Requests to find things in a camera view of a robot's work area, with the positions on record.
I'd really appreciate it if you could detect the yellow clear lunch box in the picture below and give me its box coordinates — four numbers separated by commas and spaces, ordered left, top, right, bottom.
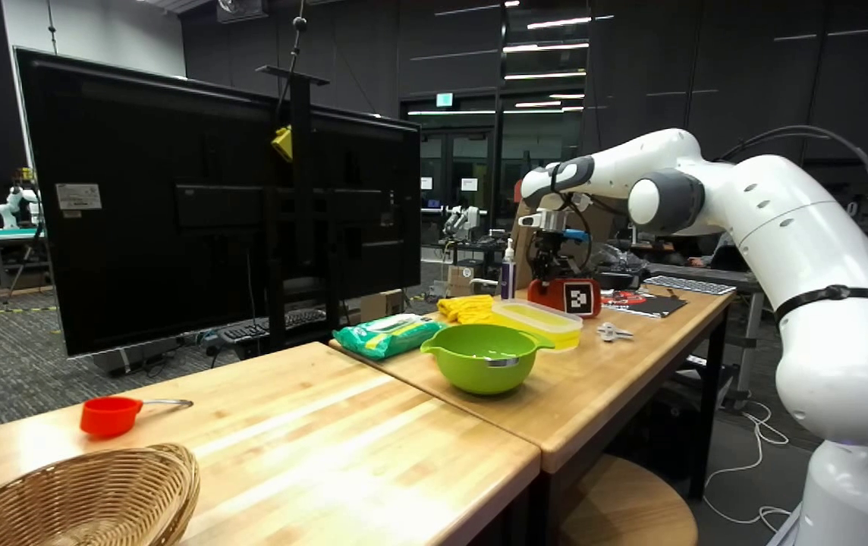
491, 301, 583, 351

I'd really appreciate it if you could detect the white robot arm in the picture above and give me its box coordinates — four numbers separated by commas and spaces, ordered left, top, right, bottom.
519, 127, 868, 546

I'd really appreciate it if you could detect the woven wicker basket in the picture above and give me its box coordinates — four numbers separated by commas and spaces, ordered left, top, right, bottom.
0, 442, 199, 546

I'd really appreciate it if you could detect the green bowl with seeds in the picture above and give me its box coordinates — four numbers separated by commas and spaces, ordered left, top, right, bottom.
421, 325, 550, 396

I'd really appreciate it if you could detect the round wooden stool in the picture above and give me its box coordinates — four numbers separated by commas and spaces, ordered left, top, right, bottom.
559, 456, 697, 546

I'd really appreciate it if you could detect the brown cardboard panel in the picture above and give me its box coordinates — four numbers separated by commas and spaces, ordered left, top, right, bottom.
513, 201, 608, 287

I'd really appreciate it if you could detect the large black monitor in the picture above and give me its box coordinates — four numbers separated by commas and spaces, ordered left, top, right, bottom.
19, 51, 417, 353

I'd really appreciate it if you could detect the yellow knitted cloth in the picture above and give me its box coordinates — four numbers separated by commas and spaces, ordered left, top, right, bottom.
438, 293, 495, 325

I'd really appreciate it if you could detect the red measuring cup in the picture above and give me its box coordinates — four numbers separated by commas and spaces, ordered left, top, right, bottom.
78, 393, 150, 440

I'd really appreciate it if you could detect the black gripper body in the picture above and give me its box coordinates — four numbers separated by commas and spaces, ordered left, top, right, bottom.
535, 211, 591, 282

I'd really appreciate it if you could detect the white plastic clip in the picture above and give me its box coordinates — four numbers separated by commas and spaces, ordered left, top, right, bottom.
597, 322, 635, 341

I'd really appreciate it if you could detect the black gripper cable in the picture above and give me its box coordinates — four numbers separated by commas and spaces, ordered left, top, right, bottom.
726, 122, 868, 326

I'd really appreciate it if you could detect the green wipes packet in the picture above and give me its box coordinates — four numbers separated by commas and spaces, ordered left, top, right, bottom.
333, 311, 442, 361

